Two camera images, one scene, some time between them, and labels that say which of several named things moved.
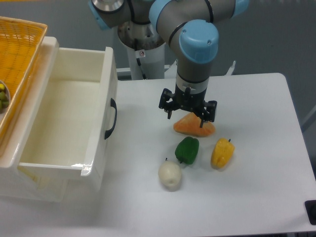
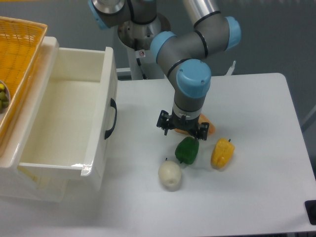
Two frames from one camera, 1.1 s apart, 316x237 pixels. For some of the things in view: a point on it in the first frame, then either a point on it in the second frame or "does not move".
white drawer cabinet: (15, 184) does not move
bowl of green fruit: (5, 97) does not move
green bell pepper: (186, 150) does not move
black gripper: (190, 93) to (167, 122)
